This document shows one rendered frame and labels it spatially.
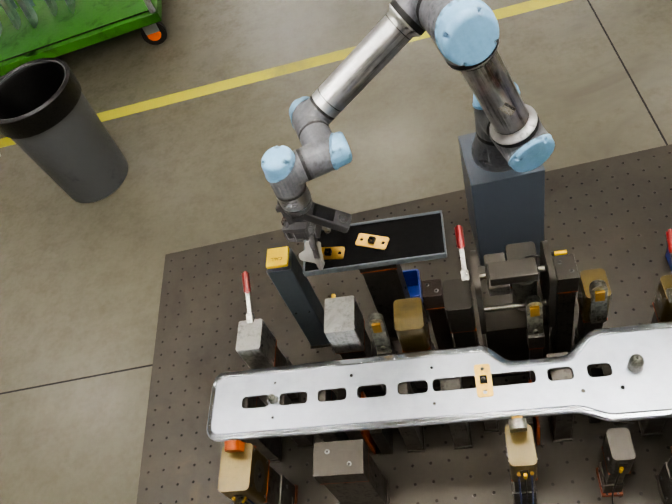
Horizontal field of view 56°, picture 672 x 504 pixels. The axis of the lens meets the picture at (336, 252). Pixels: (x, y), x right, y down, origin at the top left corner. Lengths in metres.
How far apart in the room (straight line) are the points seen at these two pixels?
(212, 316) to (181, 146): 1.97
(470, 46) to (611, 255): 1.03
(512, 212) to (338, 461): 0.87
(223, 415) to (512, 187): 0.99
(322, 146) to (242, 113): 2.70
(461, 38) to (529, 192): 0.69
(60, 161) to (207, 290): 1.73
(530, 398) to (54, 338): 2.62
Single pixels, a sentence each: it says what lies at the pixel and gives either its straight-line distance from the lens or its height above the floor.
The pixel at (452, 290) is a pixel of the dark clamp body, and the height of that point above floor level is 1.08.
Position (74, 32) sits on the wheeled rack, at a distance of 5.08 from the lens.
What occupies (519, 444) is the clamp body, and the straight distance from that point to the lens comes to 1.49.
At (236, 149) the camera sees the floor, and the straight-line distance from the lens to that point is 3.86.
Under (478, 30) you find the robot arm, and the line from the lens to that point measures 1.31.
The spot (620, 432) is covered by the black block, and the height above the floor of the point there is 0.99.
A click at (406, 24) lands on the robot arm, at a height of 1.65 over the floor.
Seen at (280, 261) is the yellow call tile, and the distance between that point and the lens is 1.69.
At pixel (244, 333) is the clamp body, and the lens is 1.73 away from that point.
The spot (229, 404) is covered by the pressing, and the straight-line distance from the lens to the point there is 1.73.
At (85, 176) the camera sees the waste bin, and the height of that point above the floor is 0.21.
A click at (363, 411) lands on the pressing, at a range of 1.60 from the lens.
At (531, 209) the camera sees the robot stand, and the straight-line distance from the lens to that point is 1.93.
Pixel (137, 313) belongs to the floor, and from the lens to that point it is 3.40.
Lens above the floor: 2.46
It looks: 52 degrees down
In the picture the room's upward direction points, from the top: 23 degrees counter-clockwise
